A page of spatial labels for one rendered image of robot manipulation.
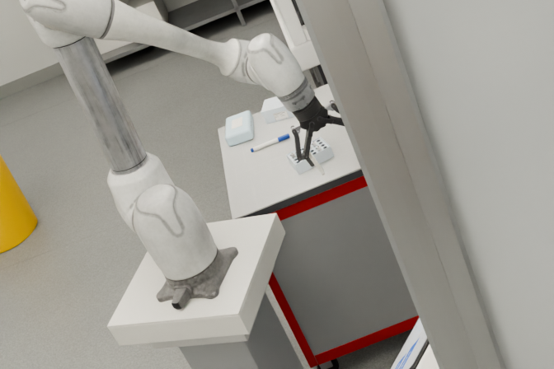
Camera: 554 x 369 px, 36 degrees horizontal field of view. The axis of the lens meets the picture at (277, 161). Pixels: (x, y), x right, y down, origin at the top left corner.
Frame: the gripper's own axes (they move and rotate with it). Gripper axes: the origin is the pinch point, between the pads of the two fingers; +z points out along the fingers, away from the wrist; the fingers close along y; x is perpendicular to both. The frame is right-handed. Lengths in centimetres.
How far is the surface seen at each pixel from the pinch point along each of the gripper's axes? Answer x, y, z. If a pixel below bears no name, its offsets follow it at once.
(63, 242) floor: 177, -165, 57
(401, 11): -158, 25, -97
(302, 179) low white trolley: 19.1, -16.2, 10.7
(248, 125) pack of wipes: 59, -27, 4
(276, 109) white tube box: 62, -16, 6
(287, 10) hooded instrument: 83, 5, -14
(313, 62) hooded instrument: 83, 2, 8
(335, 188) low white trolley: 13.9, -8.6, 16.4
